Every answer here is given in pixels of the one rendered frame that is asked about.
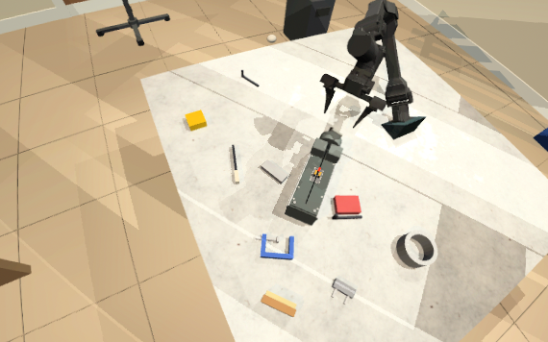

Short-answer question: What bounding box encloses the red rectangular block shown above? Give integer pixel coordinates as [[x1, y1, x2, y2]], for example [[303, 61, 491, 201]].
[[334, 196, 361, 215]]

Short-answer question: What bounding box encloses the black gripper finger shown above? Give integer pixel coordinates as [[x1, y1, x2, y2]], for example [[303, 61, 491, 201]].
[[353, 106, 377, 129], [322, 85, 336, 114]]

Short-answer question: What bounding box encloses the blue c-clamp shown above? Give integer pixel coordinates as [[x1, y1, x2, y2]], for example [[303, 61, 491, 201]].
[[256, 234, 294, 260]]

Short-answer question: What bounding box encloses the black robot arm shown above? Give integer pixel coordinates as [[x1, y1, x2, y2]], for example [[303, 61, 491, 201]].
[[343, 0, 414, 123]]

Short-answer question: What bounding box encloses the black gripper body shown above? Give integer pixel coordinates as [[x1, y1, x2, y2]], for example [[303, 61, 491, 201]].
[[319, 63, 386, 111]]

